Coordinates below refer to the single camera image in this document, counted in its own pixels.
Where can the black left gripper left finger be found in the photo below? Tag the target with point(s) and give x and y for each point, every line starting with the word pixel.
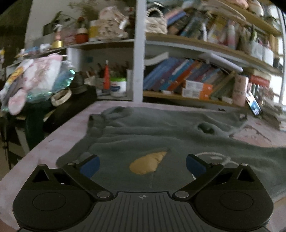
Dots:
pixel 81 173

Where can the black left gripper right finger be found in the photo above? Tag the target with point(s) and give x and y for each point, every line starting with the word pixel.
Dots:
pixel 204 174

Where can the grey sweater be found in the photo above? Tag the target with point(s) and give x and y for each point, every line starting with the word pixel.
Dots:
pixel 144 149

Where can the plastic bag of clothes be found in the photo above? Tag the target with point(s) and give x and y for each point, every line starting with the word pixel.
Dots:
pixel 34 81

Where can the pink checkered table mat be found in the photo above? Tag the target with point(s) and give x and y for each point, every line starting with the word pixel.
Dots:
pixel 62 140

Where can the white power adapter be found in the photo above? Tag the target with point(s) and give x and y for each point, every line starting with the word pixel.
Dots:
pixel 227 100

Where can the white wristwatch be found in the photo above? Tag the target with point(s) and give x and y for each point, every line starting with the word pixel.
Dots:
pixel 61 97

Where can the lower orange white box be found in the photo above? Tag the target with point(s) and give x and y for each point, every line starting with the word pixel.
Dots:
pixel 196 94

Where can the orange white box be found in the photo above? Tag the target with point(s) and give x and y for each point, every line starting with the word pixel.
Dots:
pixel 197 85
pixel 196 94

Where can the upper orange white box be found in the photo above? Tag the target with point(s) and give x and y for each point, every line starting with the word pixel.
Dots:
pixel 197 85

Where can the smartphone with lit screen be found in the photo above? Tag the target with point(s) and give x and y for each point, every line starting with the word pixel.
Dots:
pixel 253 104

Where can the stack of magazines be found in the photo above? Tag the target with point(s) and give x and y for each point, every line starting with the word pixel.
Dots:
pixel 274 113

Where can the orange red tassel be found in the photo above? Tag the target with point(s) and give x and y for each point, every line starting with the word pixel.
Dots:
pixel 106 79

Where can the white green pen can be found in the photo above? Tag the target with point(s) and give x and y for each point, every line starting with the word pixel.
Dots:
pixel 118 87

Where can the pink cartoon cup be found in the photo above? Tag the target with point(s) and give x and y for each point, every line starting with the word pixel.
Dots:
pixel 239 90

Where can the row of leaning books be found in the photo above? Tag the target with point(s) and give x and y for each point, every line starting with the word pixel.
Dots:
pixel 168 76

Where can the white wooden bookshelf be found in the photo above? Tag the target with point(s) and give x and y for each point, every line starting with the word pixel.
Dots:
pixel 187 47

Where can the floral ceramic teapot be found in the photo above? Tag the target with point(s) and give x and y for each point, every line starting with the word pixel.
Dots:
pixel 112 24

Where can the white quilted handbag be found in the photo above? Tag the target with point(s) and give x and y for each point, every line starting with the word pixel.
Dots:
pixel 157 25

